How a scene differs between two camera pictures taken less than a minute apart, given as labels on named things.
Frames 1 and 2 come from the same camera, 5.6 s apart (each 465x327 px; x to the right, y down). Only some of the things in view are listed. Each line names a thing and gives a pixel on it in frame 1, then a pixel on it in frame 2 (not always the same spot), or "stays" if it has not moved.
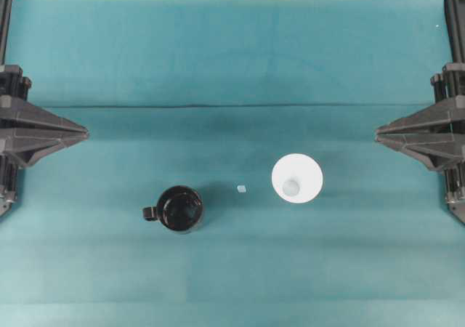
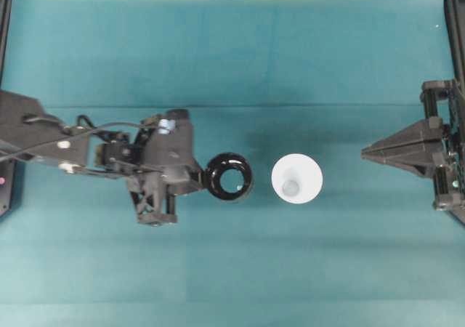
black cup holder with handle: x=179 y=208 -> x=211 y=175
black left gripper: x=27 y=132 -> x=154 y=184
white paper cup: x=297 y=178 stays
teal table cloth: x=230 y=176 stays
